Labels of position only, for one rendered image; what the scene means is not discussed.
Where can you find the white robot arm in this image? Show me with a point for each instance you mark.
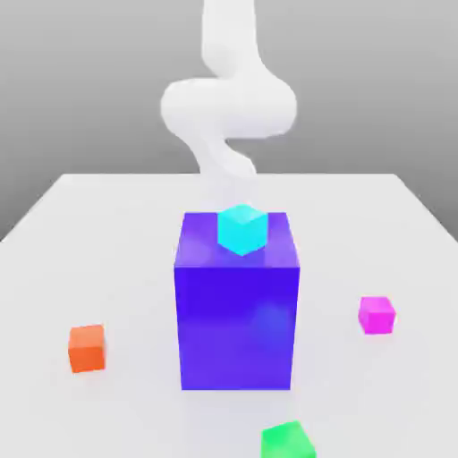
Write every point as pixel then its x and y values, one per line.
pixel 229 107

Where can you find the small cyan cube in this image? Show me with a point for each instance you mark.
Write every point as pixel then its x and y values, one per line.
pixel 242 230

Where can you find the small magenta cube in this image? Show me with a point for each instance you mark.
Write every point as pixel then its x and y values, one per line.
pixel 377 315

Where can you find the small orange cube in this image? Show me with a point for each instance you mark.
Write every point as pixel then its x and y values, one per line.
pixel 87 349

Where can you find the small green cube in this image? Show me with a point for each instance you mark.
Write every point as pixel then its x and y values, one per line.
pixel 286 442

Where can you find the large purple box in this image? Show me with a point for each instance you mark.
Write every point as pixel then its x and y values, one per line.
pixel 236 322

